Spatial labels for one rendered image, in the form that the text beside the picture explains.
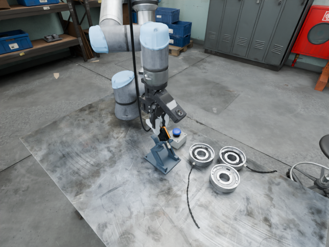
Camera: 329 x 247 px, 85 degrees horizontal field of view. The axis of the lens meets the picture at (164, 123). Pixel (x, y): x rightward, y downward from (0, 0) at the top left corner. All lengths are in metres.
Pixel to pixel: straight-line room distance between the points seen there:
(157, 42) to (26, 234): 1.60
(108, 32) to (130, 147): 0.49
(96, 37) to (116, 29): 0.06
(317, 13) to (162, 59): 3.65
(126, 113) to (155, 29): 0.59
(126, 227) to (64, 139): 0.53
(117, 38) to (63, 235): 1.40
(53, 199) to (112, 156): 1.07
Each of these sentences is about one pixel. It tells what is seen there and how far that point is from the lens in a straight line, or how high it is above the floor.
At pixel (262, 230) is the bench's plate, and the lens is 0.72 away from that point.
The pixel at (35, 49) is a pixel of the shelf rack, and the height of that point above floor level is 0.44.
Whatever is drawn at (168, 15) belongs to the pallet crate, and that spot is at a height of 0.71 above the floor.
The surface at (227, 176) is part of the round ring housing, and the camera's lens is 0.76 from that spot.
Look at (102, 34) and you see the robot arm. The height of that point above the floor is 1.28.
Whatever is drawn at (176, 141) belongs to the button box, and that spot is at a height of 0.85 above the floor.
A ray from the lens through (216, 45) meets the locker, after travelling 4.25.
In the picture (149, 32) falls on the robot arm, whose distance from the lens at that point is 0.49.
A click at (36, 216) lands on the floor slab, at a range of 1.82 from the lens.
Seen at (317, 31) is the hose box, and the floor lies 0.67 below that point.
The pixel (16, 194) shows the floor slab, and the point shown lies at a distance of 2.03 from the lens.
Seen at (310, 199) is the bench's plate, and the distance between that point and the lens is 0.87.
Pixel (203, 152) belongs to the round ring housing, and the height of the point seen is 0.82.
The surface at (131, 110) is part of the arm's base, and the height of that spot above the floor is 0.85.
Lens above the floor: 1.42
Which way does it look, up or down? 40 degrees down
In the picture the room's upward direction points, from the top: straight up
